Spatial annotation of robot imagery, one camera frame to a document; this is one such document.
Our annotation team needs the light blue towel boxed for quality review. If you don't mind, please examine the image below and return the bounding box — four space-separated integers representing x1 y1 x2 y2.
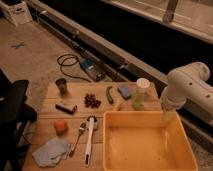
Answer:
32 138 71 167

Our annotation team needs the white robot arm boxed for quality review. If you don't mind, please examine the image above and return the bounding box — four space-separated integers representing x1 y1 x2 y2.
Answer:
160 62 213 115

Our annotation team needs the metal cup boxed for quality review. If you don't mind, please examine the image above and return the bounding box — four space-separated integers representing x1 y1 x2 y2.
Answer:
55 78 68 96

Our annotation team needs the green chili pepper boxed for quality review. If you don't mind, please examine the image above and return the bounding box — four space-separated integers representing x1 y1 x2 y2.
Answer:
106 86 114 104

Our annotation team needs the blue sponge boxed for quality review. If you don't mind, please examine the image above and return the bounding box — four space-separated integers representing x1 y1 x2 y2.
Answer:
118 85 131 100

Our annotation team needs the blue power box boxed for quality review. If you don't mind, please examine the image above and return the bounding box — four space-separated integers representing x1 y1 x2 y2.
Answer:
80 59 105 82

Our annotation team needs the black rectangular block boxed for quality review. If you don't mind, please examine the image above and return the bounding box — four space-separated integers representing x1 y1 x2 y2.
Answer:
55 103 77 114

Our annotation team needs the metal spoon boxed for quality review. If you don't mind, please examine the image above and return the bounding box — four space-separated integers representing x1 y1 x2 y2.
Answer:
69 122 86 157

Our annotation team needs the orange round fruit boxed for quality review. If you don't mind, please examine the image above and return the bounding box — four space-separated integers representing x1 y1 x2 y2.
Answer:
54 120 68 135

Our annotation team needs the yellow plastic bin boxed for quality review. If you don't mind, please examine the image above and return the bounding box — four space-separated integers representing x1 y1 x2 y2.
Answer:
103 111 198 171

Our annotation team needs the black equipment stand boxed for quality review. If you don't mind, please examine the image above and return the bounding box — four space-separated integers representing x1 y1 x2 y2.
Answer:
0 69 37 171

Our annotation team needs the white cardboard box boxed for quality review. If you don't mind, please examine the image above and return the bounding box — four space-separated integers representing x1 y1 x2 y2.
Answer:
0 0 32 26

